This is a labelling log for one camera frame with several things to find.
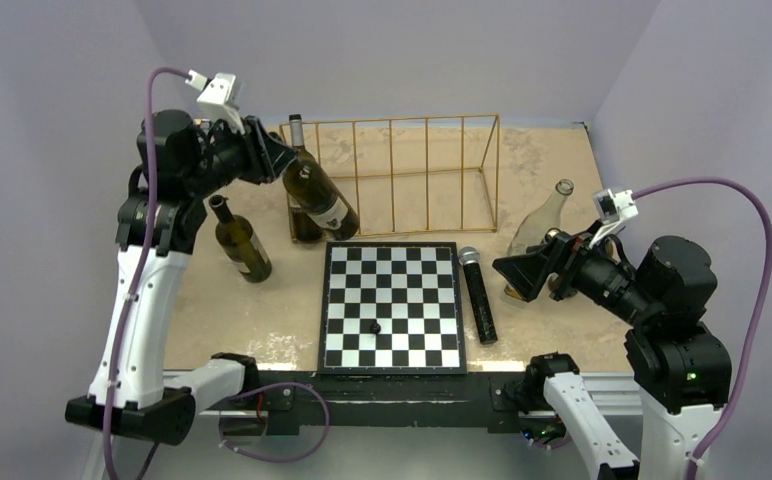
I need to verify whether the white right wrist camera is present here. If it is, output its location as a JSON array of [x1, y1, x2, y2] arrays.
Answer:
[[589, 189, 638, 248]]

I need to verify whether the dark bottle far right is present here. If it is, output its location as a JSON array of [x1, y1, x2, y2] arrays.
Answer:
[[548, 282, 577, 301]]

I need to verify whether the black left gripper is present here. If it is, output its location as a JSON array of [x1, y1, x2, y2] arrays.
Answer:
[[182, 110, 297, 199]]

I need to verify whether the black handheld microphone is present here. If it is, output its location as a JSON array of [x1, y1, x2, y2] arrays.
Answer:
[[458, 246, 498, 345]]

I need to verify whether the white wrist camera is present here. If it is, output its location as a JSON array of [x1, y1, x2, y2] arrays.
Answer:
[[589, 189, 638, 248], [185, 70, 244, 134]]

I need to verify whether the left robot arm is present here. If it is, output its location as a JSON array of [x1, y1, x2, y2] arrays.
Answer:
[[65, 109, 296, 445]]

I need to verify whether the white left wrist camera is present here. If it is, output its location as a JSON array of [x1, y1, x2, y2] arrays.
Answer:
[[185, 70, 244, 134]]

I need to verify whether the dark green wine bottle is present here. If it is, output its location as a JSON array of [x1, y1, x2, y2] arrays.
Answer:
[[282, 152, 360, 241]]

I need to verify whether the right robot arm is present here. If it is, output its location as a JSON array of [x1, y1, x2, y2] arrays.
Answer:
[[493, 230, 732, 479]]

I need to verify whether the clear empty glass bottle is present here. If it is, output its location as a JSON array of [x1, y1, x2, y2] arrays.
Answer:
[[506, 179, 575, 256]]

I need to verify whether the clear square liquor bottle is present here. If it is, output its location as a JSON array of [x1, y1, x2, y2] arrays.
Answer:
[[504, 228, 560, 301]]

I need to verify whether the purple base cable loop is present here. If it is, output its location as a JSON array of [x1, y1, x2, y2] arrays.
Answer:
[[218, 381, 332, 465]]

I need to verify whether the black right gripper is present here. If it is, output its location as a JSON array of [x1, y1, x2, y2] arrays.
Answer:
[[494, 215, 659, 321]]

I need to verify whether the green Primitivo wine bottle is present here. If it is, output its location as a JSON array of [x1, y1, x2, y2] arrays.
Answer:
[[283, 114, 324, 243]]

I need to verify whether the black white chessboard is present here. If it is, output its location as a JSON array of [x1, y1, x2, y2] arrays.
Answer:
[[317, 241, 468, 376]]

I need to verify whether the green wine bottle far left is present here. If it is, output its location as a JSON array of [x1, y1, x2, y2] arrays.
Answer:
[[208, 194, 272, 283]]

